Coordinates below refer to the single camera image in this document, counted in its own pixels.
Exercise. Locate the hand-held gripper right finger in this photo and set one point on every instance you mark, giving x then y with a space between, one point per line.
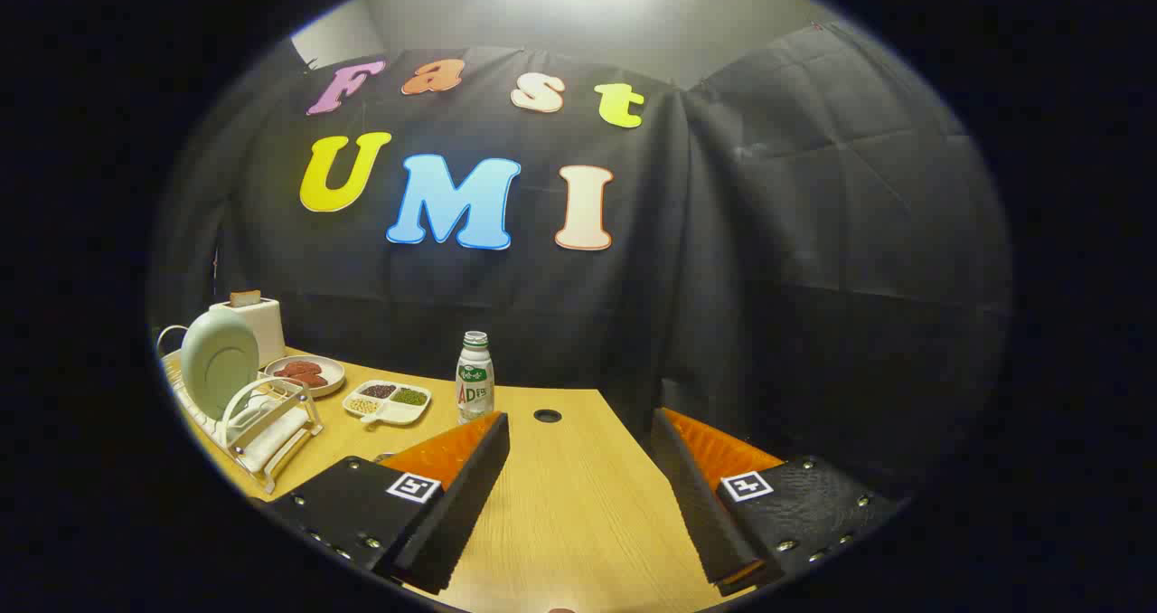
700 513

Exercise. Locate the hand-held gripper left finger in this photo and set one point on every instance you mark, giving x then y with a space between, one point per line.
452 513

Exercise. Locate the light green plate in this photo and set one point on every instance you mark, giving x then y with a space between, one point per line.
220 364

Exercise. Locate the beige round dish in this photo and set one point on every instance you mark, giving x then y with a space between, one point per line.
336 374

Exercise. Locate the white divided snack tray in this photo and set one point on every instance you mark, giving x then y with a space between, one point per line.
398 411

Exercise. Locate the pile of green beans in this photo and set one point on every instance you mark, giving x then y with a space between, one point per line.
409 396

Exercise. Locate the white drink bottle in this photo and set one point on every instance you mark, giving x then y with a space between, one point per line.
475 387

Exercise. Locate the pile of yellow beans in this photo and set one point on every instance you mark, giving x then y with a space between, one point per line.
363 405

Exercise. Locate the pile of dark beans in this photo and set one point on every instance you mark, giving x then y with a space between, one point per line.
378 391

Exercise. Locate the red meat slice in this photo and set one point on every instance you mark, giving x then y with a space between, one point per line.
294 368
310 379

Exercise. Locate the black backdrop cloth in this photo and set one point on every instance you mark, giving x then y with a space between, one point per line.
723 278

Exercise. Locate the white toaster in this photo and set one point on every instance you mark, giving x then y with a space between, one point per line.
267 328

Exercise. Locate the toast slice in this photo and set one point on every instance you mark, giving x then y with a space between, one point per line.
245 298

